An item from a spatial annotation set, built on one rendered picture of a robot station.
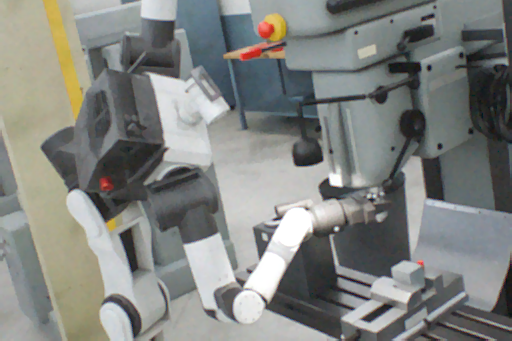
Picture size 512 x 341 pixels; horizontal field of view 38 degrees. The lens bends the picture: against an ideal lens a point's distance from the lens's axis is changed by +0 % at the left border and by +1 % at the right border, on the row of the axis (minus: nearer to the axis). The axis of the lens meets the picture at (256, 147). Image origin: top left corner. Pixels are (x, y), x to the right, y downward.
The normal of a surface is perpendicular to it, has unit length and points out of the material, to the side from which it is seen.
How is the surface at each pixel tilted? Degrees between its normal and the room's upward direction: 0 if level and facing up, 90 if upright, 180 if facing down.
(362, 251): 93
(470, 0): 90
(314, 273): 90
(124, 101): 58
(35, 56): 90
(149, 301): 81
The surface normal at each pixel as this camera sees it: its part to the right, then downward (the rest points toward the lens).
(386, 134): 0.62, 0.09
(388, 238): 0.34, 0.25
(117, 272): -0.54, 0.32
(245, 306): 0.52, -0.14
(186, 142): 0.60, -0.50
